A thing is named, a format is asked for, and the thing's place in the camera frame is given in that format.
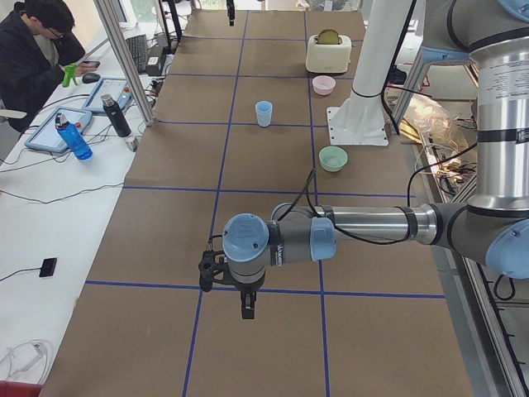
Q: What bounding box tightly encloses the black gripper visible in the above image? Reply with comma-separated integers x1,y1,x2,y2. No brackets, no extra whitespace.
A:
198,250,257,319

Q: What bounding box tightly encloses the blue cup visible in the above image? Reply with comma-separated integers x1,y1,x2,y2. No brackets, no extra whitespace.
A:
255,100,273,127

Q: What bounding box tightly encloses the green plastic bowl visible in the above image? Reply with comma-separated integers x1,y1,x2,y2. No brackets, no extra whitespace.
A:
318,146,348,173

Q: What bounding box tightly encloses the small black square device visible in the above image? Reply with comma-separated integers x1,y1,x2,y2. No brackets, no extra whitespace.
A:
39,257,57,278

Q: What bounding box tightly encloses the black thermos bottle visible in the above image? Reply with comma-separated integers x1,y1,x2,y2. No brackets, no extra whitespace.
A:
101,94,131,137

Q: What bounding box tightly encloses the blue water bottle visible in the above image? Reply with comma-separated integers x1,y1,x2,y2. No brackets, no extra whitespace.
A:
55,112,93,160

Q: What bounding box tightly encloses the pink plastic bowl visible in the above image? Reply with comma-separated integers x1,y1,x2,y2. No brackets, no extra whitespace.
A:
312,75,336,96

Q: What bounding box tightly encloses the far teach pendant tablet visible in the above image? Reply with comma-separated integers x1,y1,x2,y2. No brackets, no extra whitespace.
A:
83,78,132,114

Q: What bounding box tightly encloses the teach pendant tablet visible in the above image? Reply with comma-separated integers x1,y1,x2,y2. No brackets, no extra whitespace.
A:
25,107,93,154
83,78,132,114

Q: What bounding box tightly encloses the cream two-slot toaster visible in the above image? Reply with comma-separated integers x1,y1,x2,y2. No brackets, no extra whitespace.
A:
305,35,352,74

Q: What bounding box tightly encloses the near teach pendant tablet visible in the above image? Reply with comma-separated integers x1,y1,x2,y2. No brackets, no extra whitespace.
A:
25,107,93,154

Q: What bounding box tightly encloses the clear plastic bag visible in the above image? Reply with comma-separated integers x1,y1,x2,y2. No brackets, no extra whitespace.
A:
403,94,469,152

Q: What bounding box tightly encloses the black computer mouse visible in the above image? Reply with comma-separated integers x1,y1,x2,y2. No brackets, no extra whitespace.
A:
82,72,101,84

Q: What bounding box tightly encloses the brown toast slice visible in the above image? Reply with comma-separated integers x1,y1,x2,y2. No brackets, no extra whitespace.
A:
317,29,341,45

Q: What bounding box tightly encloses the black keyboard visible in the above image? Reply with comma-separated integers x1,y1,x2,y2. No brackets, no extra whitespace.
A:
125,34,148,74

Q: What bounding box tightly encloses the green spray bottle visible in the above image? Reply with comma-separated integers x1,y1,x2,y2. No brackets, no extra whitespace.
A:
62,64,78,88

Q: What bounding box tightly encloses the seated person in black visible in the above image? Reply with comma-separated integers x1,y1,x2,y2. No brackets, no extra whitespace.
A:
1,1,85,133

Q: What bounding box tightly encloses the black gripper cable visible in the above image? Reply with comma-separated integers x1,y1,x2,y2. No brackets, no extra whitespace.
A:
277,168,418,246

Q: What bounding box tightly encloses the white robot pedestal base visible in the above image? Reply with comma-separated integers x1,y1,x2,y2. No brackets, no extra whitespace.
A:
327,0,416,146

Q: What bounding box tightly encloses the white cable bundle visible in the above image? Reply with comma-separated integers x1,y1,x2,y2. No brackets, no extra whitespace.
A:
0,338,54,385

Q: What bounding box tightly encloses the black hanging camera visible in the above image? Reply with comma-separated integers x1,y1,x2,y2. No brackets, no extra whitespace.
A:
226,0,236,26

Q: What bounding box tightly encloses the aluminium frame post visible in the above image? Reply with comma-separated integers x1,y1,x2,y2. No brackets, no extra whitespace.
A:
93,0,155,127

